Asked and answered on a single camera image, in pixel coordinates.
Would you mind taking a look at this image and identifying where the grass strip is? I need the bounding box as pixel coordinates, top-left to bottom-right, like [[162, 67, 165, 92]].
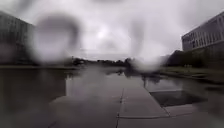
[[159, 65, 224, 84]]

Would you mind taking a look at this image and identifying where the pale building with window rows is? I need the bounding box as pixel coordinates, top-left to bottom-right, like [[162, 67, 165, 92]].
[[181, 11, 224, 53]]

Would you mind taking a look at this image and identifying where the large grey building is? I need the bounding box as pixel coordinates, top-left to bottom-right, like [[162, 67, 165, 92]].
[[0, 10, 37, 66]]

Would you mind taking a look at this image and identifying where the dark trees and hedge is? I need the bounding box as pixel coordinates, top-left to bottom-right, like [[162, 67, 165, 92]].
[[165, 42, 224, 70]]

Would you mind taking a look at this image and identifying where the wet grey paved plaza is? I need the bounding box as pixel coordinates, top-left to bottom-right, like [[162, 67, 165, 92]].
[[0, 65, 224, 128]]

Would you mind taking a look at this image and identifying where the distant row of trees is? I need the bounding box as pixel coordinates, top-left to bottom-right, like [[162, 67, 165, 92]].
[[68, 57, 134, 68]]

